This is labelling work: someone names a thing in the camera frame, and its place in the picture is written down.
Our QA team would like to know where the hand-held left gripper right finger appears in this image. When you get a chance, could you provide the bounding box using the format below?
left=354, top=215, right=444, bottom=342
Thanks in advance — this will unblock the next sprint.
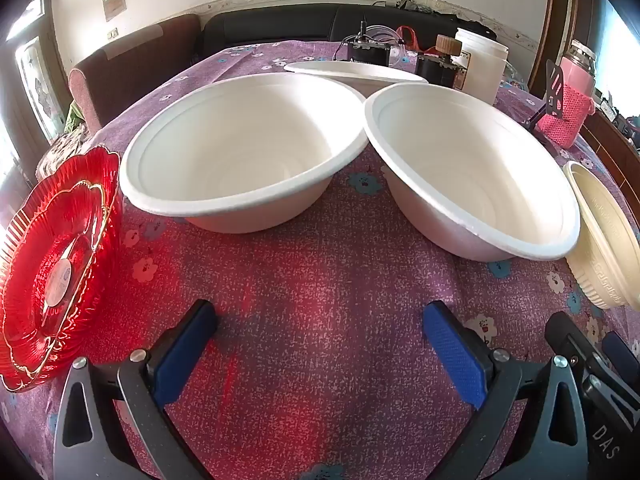
left=422, top=301, right=591, bottom=480

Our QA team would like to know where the black water pump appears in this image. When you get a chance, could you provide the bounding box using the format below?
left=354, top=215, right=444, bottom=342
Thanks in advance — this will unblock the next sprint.
left=347, top=22, right=391, bottom=67

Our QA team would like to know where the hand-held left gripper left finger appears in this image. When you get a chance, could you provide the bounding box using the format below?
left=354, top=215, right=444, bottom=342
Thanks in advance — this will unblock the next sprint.
left=52, top=299, right=221, bottom=480

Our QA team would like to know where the white foam bowl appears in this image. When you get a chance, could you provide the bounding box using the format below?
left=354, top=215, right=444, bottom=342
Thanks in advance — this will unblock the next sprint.
left=363, top=82, right=582, bottom=262
left=283, top=60, right=429, bottom=98
left=119, top=72, right=368, bottom=234

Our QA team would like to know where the green cloth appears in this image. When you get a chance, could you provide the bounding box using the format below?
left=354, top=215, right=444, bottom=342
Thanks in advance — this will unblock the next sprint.
left=65, top=100, right=85, bottom=135

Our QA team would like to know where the wooden glass door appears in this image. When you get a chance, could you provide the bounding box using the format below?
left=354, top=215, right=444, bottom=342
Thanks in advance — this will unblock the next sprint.
left=0, top=0, right=71, bottom=161

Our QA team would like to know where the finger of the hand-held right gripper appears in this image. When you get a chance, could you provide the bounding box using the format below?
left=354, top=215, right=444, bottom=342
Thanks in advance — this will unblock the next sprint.
left=602, top=331, right=640, bottom=396
left=545, top=311, right=640, bottom=426

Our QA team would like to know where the brown cap bottle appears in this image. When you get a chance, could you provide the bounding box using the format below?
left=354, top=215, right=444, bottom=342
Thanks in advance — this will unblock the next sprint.
left=434, top=34, right=473, bottom=91

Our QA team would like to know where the red plastic bag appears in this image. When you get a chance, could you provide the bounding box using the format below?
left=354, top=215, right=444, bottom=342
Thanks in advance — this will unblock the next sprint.
left=395, top=25, right=426, bottom=53

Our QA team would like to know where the black sofa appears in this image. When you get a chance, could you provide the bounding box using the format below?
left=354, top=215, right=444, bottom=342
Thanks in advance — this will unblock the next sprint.
left=200, top=4, right=501, bottom=58

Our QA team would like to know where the large red glass plate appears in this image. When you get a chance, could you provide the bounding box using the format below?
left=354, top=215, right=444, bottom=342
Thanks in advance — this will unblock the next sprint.
left=0, top=146, right=123, bottom=393

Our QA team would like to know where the purple floral tablecloth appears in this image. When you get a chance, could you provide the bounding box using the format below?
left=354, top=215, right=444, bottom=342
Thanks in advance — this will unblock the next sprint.
left=0, top=40, right=640, bottom=480

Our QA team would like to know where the dark jar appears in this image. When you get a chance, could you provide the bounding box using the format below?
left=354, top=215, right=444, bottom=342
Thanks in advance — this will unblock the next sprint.
left=415, top=55, right=457, bottom=89

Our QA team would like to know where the black slotted spatula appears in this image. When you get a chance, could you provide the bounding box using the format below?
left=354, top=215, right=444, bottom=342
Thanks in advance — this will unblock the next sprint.
left=525, top=59, right=566, bottom=131

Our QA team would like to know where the cream plastic bowl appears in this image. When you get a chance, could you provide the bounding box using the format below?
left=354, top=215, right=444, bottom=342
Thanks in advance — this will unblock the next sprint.
left=562, top=161, right=640, bottom=311

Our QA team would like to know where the white plastic jar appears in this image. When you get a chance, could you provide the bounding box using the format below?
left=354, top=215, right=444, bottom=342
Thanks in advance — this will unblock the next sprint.
left=454, top=27, right=510, bottom=106

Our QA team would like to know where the wooden sideboard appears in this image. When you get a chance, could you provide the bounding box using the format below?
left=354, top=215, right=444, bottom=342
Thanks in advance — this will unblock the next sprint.
left=577, top=105, right=640, bottom=181

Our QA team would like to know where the patterned blanket covered stool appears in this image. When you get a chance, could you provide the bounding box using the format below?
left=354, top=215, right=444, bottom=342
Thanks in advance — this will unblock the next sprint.
left=35, top=125, right=91, bottom=181

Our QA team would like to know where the brown armchair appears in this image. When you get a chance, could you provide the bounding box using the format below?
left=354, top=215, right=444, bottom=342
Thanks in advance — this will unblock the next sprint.
left=68, top=14, right=202, bottom=131

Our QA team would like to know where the pink flask with knitted sleeve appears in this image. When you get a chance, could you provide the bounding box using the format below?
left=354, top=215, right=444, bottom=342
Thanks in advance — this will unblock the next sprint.
left=537, top=40, right=596, bottom=148

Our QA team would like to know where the small red glass plate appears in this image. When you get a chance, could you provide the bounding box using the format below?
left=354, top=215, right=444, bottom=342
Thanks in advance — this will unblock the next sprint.
left=0, top=182, right=111, bottom=376

